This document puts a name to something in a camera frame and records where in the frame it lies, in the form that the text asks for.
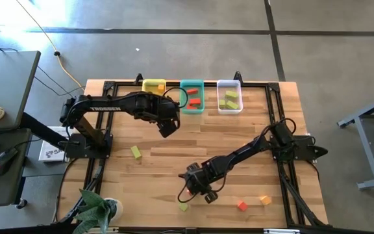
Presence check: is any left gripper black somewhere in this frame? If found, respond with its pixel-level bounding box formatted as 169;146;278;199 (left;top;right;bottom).
156;109;181;139

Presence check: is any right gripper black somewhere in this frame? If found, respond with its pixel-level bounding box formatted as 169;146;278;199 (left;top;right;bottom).
179;162;219;204

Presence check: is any teal plastic bin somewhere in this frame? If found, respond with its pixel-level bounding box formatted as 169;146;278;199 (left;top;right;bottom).
179;79;205;115

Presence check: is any yellow plastic bin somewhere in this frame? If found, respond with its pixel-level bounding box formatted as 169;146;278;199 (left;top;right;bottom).
141;79;168;97

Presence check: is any clear plastic bin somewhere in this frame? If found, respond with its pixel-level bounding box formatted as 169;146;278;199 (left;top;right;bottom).
216;79;243;116

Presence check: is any white plant pot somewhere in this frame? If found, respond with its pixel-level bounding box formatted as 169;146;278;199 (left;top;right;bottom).
104;197;124;222

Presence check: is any potted green plant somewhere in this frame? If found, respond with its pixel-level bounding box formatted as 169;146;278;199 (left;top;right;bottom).
73;188;118;234

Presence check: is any white printed box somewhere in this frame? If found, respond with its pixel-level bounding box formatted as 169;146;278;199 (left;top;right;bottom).
38;125;74;163

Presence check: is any grey metal stand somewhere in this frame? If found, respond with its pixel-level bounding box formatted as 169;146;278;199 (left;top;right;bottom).
337;88;374;191

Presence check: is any black computer mouse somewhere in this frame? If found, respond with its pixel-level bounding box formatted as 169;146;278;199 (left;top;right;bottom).
0;147;19;176

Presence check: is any silver metal bracket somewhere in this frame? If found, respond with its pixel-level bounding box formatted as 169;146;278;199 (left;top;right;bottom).
264;228;301;234

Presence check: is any black aluminium table frame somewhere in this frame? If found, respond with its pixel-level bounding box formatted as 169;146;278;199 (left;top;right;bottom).
55;70;329;234

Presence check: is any yellow cable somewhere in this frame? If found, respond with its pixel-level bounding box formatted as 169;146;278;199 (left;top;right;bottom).
14;0;86;92

